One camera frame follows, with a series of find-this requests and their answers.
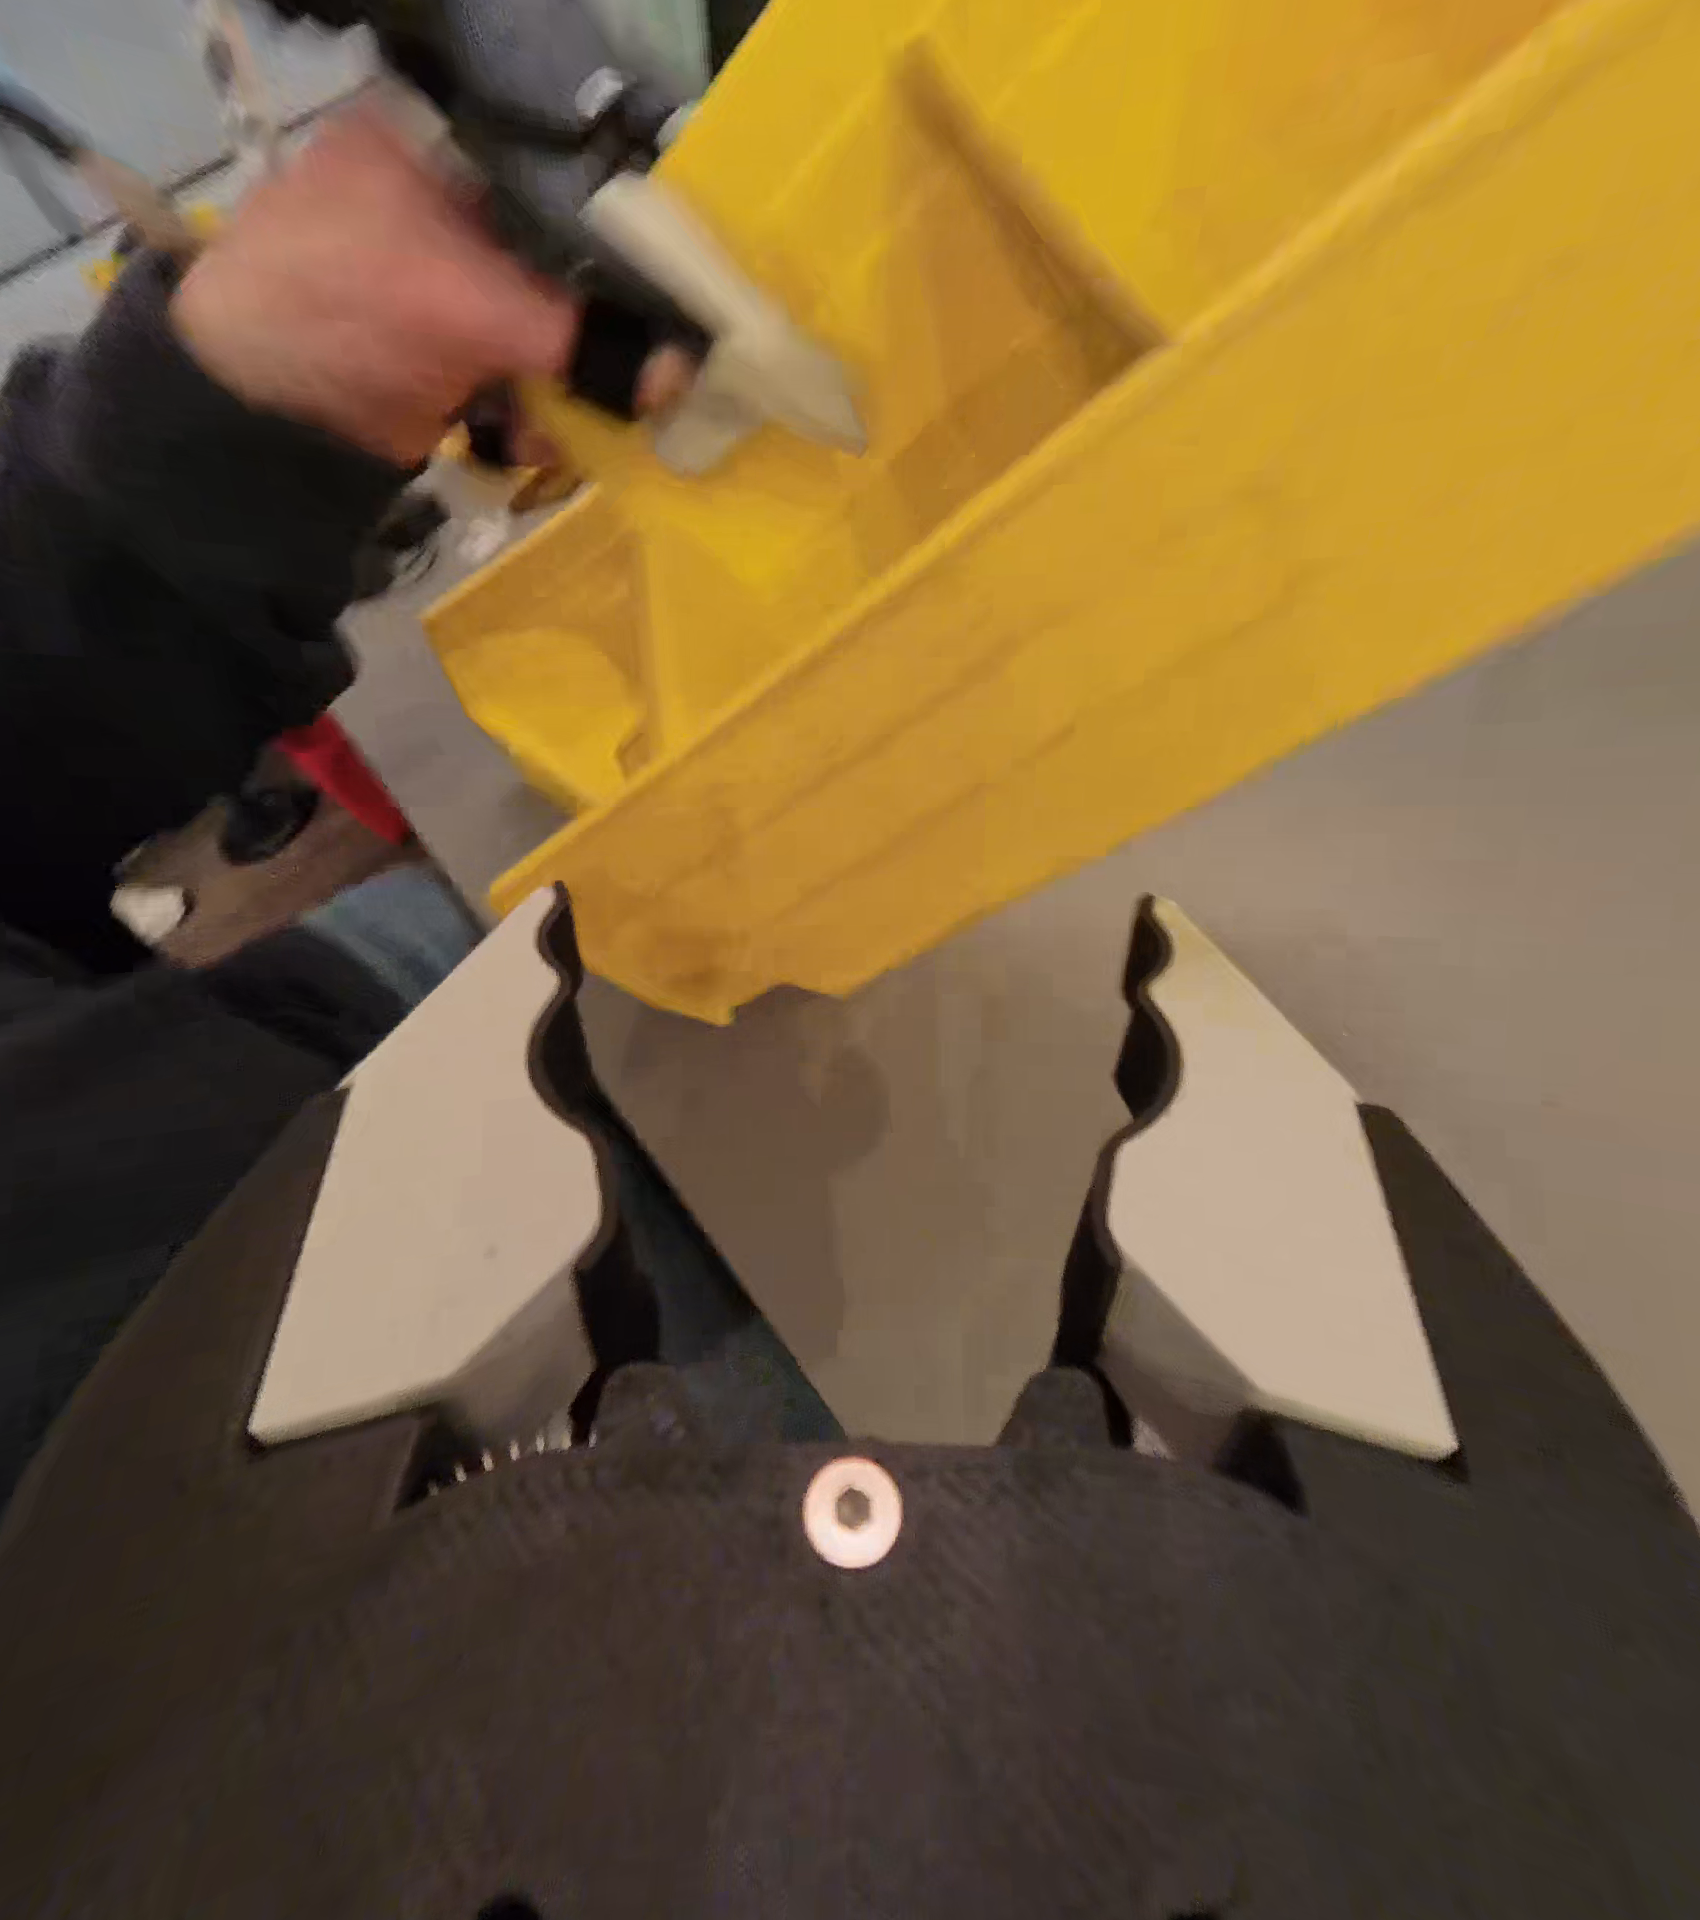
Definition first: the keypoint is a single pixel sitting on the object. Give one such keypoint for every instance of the person's left forearm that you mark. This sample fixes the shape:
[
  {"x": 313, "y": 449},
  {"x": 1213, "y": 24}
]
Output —
[{"x": 114, "y": 599}]

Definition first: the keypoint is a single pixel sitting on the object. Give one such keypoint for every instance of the yellow plastic bin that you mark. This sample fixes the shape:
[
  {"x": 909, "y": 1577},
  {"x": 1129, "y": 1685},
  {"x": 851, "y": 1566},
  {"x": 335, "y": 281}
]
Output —
[{"x": 1090, "y": 675}]

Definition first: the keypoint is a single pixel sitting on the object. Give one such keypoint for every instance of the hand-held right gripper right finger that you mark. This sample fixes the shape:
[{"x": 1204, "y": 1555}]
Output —
[{"x": 1269, "y": 1215}]

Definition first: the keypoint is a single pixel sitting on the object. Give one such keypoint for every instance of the person's torso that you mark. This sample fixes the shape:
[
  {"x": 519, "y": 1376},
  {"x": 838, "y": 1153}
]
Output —
[{"x": 70, "y": 1274}]

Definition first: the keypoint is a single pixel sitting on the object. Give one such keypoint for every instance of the person's left hand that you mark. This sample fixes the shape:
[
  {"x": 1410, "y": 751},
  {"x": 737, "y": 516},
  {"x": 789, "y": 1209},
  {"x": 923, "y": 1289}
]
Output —
[{"x": 355, "y": 301}]

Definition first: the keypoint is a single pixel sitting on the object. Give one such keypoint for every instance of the red object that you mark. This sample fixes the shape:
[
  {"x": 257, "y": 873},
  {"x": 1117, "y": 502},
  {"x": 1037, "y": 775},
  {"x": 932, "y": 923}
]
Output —
[{"x": 347, "y": 780}]

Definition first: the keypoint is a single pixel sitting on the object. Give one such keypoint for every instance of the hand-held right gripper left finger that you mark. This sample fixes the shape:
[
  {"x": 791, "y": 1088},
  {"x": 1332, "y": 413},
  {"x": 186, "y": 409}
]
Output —
[{"x": 445, "y": 1215}]

